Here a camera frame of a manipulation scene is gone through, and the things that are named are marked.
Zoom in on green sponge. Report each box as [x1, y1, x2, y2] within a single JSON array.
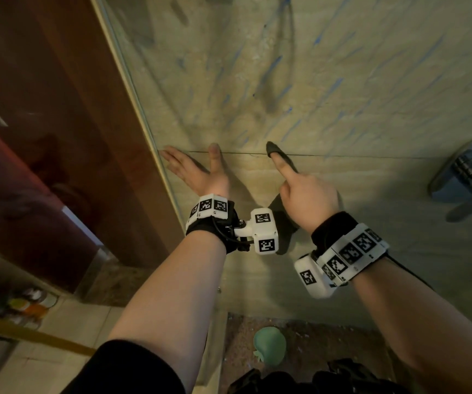
[[254, 326, 287, 364]]

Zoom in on person's right forearm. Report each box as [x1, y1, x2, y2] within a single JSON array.
[[349, 258, 472, 394]]

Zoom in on person's left forearm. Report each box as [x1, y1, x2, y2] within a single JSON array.
[[107, 231, 228, 382]]

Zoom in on black garment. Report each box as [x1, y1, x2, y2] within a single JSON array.
[[227, 358, 411, 394]]

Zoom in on brass rail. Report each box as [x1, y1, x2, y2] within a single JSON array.
[[0, 314, 98, 358]]

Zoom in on brown wooden door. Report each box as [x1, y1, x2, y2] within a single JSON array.
[[0, 0, 185, 296]]

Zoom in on person's right hand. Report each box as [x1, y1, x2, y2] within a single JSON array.
[[270, 153, 340, 237]]

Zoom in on cluster of toiletry bottles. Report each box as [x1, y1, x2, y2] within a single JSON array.
[[0, 279, 59, 331]]

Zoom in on person's left hand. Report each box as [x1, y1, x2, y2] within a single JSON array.
[[162, 143, 231, 200]]

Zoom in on chrome shower mixer handle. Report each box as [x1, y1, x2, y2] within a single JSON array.
[[428, 131, 472, 223]]

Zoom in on black sleeve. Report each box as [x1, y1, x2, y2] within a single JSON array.
[[60, 340, 187, 394]]

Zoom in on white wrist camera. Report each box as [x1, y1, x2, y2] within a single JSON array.
[[236, 208, 280, 256], [294, 253, 339, 300]]

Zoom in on marker-tagged wristband with black strap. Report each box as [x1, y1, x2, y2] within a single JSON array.
[[185, 193, 243, 255], [311, 212, 390, 288]]

